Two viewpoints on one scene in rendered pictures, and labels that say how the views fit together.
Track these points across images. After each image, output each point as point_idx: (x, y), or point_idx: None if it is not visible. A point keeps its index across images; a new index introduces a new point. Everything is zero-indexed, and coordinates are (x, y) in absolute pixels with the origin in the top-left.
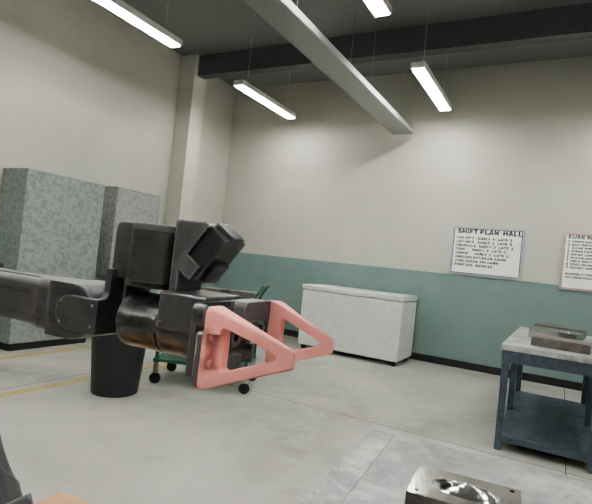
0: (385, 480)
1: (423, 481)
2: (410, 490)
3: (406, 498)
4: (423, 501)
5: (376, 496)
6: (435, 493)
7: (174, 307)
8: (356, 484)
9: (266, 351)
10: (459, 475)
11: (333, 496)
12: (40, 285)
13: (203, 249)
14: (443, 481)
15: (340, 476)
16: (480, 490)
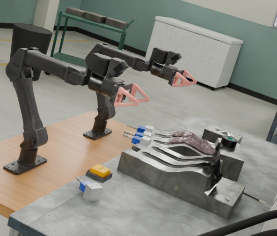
0: (198, 129)
1: (211, 128)
2: (206, 129)
3: (204, 130)
4: (209, 132)
5: (193, 131)
6: (214, 130)
7: (166, 69)
8: (187, 128)
9: (181, 80)
10: (223, 129)
11: (179, 129)
12: (132, 57)
13: (173, 58)
14: (217, 129)
15: (181, 124)
16: (229, 133)
